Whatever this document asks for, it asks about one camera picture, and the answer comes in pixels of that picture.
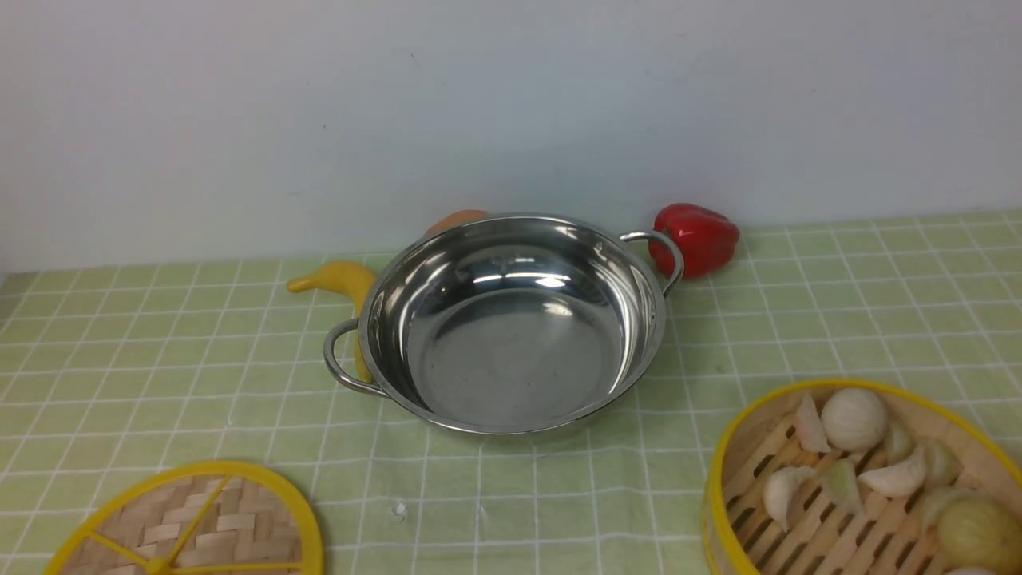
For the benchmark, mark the bamboo steamer basket yellow rim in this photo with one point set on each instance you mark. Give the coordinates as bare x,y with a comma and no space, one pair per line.
893,536

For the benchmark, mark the woven bamboo steamer lid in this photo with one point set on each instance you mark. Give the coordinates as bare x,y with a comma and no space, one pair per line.
211,517

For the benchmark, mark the stainless steel pot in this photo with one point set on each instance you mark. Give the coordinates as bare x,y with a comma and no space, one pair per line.
517,323

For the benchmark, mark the orange fruit behind pot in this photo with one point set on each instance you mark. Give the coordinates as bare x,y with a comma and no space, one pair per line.
455,219

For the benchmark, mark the yellow banana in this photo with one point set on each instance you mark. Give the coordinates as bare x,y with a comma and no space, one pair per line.
353,280

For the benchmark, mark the red bell pepper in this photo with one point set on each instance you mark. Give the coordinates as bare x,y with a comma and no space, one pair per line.
706,239

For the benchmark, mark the white round bun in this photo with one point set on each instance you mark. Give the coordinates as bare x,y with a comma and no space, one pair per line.
854,420

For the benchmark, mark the pale green dumpling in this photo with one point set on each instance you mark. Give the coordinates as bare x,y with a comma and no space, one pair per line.
840,483

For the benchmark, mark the green checkered tablecloth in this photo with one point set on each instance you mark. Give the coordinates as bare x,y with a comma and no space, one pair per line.
111,374

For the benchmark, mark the white crescent dumpling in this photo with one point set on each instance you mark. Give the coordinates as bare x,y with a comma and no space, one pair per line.
899,480

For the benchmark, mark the greenish round bun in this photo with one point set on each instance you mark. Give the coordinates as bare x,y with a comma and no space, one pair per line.
980,533

